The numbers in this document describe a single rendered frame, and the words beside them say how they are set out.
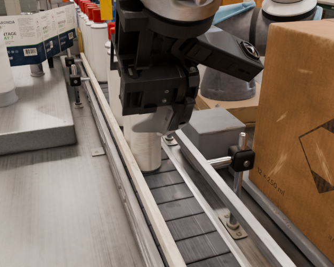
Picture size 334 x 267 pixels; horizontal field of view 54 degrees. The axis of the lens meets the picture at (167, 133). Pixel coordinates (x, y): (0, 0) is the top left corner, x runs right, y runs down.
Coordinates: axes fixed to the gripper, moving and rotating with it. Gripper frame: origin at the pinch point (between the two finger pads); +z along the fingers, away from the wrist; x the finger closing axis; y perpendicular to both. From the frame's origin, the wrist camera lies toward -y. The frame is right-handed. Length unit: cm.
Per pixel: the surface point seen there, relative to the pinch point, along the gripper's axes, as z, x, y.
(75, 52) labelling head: 55, -75, 5
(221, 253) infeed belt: 2.9, 17.6, -2.7
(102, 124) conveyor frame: 24.0, -18.5, 5.2
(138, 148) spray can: 8.8, -2.3, 2.4
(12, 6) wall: 470, -684, 89
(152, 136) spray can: 6.6, -2.7, 0.1
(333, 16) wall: 376, -478, -617
